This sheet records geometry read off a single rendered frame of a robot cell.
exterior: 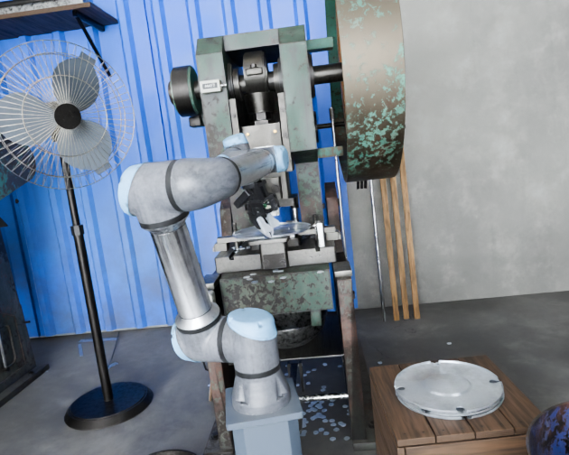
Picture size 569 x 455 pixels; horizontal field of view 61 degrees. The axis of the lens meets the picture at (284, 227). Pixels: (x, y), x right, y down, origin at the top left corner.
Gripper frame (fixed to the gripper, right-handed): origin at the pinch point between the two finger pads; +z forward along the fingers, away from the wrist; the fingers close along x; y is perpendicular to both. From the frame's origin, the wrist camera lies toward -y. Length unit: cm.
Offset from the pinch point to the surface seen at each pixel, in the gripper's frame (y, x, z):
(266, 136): -11.0, 24.3, -26.4
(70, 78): -77, -4, -70
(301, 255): -0.7, 10.5, 15.6
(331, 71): 5, 51, -39
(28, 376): -156, -69, 57
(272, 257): -6.3, 2.1, 11.6
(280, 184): -7.0, 18.7, -9.6
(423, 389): 54, -10, 41
